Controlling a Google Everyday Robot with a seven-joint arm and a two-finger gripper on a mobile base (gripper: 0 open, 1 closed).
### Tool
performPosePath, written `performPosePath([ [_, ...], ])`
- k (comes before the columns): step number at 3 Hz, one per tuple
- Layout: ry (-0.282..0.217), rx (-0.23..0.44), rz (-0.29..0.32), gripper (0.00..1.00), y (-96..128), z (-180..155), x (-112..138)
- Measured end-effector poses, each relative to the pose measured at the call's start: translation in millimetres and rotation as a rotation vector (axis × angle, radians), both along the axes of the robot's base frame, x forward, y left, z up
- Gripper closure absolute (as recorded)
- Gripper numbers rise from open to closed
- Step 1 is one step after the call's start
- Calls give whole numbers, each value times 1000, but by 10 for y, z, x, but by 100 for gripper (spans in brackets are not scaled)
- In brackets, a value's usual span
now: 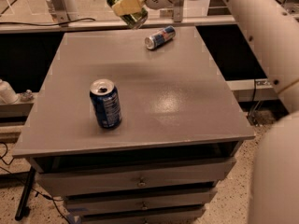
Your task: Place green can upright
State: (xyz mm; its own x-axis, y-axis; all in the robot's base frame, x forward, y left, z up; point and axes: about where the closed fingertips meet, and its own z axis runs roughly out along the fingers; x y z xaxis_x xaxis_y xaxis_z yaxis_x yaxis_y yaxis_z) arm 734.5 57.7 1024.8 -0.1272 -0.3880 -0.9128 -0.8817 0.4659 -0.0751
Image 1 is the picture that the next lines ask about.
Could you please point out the grey drawer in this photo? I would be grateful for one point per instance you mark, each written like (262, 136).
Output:
(142, 200)
(154, 175)
(152, 216)

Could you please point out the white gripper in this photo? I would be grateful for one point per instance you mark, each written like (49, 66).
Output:
(123, 7)

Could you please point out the blue soda can upright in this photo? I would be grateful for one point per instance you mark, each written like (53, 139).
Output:
(106, 103)

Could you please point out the middle grey drawer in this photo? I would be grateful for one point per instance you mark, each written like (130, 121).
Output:
(142, 200)

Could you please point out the metal bracket post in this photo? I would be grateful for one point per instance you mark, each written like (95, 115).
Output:
(178, 11)
(60, 2)

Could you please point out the green soda can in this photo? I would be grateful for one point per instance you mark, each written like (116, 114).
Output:
(134, 21)

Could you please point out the bottom grey drawer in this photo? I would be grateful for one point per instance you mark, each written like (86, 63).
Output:
(152, 216)

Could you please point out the left metal bracket post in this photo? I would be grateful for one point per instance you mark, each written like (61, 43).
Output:
(60, 2)

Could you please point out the grey drawer cabinet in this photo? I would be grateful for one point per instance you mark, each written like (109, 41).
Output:
(175, 106)

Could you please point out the metal railing bar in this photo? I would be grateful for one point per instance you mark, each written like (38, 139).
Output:
(91, 25)

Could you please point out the top grey drawer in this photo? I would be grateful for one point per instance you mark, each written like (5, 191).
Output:
(154, 175)

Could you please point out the centre metal bracket post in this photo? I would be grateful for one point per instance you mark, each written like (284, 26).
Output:
(178, 11)

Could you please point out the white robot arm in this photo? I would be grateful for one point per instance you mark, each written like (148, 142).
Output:
(273, 36)

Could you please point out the red bull can lying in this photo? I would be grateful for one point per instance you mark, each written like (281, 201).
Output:
(159, 38)

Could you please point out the black table leg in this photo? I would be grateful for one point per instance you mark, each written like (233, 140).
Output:
(23, 209)

